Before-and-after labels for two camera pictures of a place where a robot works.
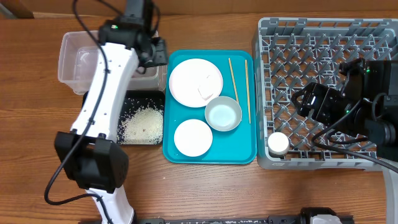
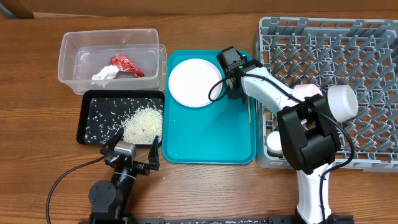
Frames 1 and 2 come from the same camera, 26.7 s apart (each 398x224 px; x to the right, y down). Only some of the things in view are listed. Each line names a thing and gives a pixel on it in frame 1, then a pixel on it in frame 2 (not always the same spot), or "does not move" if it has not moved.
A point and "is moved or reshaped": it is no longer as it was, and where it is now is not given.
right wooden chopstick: x=248 y=93 does not move
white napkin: x=206 y=86 is moved or reshaped
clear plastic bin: x=78 y=56 does not move
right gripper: x=310 y=92 -> x=234 y=93
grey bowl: x=223 y=113 is moved or reshaped
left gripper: x=161 y=58 -> x=153 y=158
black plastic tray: x=142 y=117 does not move
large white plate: x=193 y=82 does not move
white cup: x=278 y=143 does not move
